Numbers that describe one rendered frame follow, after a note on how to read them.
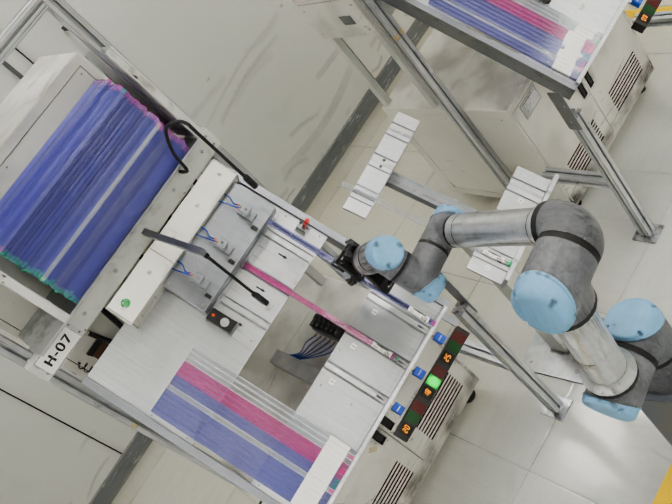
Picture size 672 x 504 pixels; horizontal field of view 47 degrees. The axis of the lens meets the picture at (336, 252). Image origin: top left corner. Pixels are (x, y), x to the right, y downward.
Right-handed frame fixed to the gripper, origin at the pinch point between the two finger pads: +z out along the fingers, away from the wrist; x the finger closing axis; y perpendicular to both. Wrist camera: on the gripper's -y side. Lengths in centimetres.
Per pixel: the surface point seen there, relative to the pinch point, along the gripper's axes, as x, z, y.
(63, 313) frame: 47, 11, 54
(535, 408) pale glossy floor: -9, 48, -87
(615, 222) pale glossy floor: -85, 54, -83
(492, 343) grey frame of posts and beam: -11, 18, -50
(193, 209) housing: 6.8, 15.4, 42.5
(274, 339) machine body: 18, 73, -3
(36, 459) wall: 110, 190, 42
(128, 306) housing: 37, 15, 42
